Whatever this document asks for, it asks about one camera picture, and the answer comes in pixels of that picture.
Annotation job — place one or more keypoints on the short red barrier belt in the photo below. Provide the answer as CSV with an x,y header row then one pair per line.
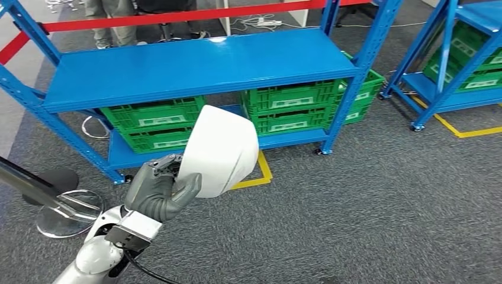
x,y
11,47

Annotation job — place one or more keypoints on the white power strip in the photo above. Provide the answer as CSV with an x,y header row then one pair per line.
x,y
270,22

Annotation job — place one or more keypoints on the long red barrier belt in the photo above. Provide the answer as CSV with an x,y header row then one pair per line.
x,y
196,15

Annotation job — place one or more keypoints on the white curved plastic part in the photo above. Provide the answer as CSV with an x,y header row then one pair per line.
x,y
223,153

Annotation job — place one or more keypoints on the chrome stool base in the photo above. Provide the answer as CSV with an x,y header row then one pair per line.
x,y
59,4

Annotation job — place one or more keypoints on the green plastic crate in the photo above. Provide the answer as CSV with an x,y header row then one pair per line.
x,y
274,96
129,117
470,47
470,80
149,143
274,123

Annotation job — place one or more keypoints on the standing person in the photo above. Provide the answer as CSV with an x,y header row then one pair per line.
x,y
117,37

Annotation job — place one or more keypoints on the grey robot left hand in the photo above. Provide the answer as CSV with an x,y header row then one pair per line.
x,y
149,192

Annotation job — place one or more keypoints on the blue metal shelf rack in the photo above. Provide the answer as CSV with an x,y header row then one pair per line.
x,y
196,66
478,11

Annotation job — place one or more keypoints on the seated person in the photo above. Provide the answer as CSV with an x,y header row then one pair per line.
x,y
164,4

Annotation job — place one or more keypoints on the white desk panel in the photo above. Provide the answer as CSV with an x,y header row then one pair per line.
x,y
223,25
298,17

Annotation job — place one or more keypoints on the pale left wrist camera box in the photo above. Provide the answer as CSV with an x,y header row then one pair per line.
x,y
133,231

